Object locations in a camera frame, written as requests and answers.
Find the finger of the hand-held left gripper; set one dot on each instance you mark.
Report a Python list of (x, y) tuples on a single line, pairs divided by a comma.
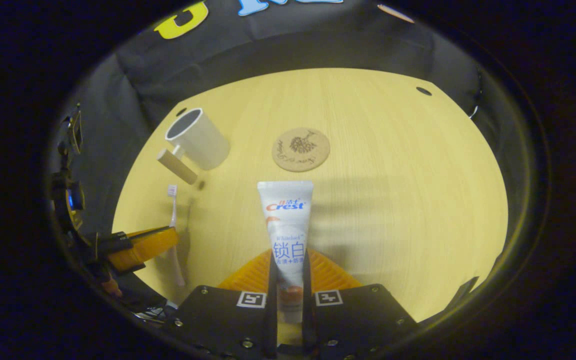
[(148, 245)]

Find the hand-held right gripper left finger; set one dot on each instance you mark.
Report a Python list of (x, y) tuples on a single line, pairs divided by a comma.
[(272, 325)]

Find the pink toothbrush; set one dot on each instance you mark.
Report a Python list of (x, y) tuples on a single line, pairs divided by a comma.
[(173, 210)]

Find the round cork coaster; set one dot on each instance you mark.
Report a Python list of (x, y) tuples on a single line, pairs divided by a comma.
[(301, 150)]

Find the black backdrop cloth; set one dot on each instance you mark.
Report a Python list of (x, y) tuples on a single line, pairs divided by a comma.
[(293, 45)]

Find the white toothpaste tube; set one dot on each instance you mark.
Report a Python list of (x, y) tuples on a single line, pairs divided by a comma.
[(285, 225)]

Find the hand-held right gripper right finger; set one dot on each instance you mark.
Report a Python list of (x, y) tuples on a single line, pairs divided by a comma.
[(309, 320)]

